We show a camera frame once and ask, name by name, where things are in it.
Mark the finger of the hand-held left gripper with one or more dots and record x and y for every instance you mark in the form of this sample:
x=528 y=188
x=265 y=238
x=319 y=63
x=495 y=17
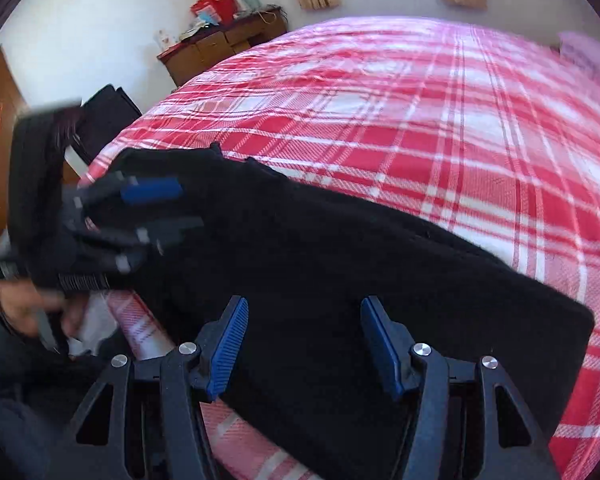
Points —
x=145 y=235
x=150 y=191

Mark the brown wooden desk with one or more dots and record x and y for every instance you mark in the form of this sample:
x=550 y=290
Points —
x=215 y=47

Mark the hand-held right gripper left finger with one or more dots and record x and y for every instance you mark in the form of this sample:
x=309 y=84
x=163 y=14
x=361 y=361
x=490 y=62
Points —
x=226 y=350

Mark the white floral carton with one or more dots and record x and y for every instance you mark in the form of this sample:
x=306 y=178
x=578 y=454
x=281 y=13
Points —
x=164 y=40

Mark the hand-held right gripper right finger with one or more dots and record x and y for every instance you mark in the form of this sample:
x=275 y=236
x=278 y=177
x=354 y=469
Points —
x=382 y=350

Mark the wooden door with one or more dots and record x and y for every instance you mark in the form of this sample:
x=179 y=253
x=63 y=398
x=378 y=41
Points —
x=0 y=200

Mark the red gift bag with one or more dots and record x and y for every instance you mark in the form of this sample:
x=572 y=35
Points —
x=219 y=7

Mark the red plaid bed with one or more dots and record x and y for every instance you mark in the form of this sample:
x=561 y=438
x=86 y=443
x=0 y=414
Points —
x=405 y=120

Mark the pink folded quilt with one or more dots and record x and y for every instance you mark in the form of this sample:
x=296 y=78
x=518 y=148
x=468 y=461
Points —
x=582 y=52

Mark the person's left forearm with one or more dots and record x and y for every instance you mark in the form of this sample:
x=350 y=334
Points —
x=10 y=375

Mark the person's left hand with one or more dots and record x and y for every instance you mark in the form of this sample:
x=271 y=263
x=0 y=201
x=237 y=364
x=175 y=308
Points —
x=25 y=307

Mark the black pants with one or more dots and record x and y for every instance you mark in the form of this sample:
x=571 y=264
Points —
x=330 y=285

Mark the black chair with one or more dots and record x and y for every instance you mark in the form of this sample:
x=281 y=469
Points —
x=107 y=120

